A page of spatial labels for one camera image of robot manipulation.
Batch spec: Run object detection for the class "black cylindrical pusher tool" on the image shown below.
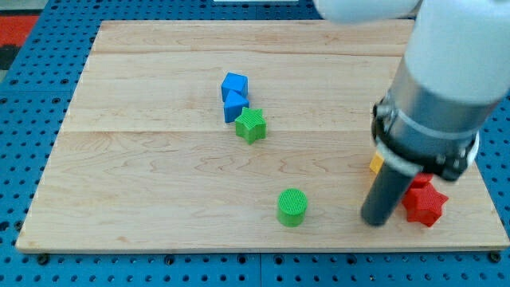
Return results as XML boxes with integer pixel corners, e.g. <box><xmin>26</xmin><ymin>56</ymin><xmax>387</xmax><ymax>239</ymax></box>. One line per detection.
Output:
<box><xmin>360</xmin><ymin>163</ymin><xmax>415</xmax><ymax>226</ymax></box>

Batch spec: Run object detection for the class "green cylinder block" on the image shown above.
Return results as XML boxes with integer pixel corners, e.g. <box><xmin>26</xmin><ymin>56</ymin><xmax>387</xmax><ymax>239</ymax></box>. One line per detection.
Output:
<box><xmin>277</xmin><ymin>188</ymin><xmax>308</xmax><ymax>227</ymax></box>

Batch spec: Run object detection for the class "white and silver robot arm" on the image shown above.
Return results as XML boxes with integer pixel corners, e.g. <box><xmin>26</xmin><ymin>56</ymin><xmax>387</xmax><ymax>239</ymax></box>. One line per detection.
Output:
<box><xmin>315</xmin><ymin>0</ymin><xmax>509</xmax><ymax>226</ymax></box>

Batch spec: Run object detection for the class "red block behind star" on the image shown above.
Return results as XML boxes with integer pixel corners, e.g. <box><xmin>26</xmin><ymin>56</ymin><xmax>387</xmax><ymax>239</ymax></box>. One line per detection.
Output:
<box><xmin>410</xmin><ymin>173</ymin><xmax>434</xmax><ymax>188</ymax></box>

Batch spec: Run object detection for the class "green star block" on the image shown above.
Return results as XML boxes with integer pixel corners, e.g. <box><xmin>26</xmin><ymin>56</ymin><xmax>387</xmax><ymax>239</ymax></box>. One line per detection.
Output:
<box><xmin>235</xmin><ymin>107</ymin><xmax>267</xmax><ymax>144</ymax></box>

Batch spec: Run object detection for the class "yellow block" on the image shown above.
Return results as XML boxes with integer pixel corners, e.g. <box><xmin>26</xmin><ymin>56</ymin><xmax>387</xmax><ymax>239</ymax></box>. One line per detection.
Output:
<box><xmin>369</xmin><ymin>151</ymin><xmax>384</xmax><ymax>175</ymax></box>

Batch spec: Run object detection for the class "blue triangular block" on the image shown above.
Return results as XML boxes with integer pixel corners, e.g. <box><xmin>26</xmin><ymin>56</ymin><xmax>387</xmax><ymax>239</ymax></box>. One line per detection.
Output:
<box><xmin>223</xmin><ymin>90</ymin><xmax>249</xmax><ymax>123</ymax></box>

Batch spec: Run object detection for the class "blue cube block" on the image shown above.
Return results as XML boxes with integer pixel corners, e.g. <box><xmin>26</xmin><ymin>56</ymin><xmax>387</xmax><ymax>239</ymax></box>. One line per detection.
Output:
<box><xmin>221</xmin><ymin>72</ymin><xmax>249</xmax><ymax>102</ymax></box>

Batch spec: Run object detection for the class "wooden board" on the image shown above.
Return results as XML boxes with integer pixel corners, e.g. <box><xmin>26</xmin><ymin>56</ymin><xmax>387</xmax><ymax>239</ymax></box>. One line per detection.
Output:
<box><xmin>16</xmin><ymin>20</ymin><xmax>509</xmax><ymax>254</ymax></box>

